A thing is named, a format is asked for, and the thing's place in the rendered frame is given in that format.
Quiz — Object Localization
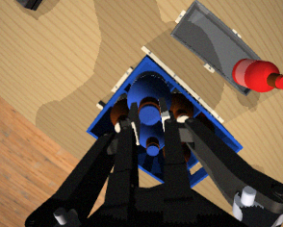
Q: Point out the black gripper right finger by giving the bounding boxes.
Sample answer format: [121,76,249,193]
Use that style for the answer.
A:
[159,97,283,227]

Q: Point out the brown bottle with red cap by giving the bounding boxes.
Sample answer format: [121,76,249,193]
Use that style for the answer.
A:
[196,112,215,133]

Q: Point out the blue bottle with grey label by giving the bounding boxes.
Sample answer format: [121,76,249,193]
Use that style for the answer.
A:
[127,71,172,125]

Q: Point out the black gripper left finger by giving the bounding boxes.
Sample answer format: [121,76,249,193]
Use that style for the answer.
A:
[24,102,141,227]

